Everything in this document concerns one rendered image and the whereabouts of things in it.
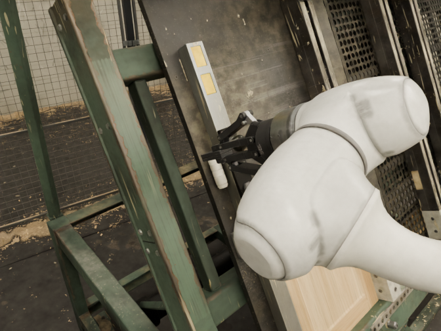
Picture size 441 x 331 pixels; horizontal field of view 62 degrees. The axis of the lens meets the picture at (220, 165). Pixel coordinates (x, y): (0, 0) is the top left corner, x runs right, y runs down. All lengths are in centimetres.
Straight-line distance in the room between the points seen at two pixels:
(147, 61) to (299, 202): 67
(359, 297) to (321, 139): 97
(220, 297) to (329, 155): 67
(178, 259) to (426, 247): 54
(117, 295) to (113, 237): 151
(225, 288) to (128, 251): 189
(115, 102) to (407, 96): 55
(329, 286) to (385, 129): 83
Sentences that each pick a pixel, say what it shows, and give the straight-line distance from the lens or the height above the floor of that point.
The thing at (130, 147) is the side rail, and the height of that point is 156.
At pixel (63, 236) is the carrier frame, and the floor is 79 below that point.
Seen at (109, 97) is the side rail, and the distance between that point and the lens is 79.
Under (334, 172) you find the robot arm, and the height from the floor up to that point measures 172.
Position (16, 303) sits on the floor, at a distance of 278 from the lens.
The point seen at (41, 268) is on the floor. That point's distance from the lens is 293.
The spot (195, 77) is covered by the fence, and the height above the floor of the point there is 165.
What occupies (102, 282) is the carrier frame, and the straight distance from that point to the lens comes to 158.
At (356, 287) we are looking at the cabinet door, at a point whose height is 97.
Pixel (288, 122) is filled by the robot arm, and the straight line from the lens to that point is 54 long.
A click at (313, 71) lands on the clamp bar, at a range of 121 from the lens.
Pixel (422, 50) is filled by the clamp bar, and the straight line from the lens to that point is 179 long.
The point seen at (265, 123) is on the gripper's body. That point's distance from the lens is 60.
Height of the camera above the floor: 192
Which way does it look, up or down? 31 degrees down
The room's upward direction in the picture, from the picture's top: straight up
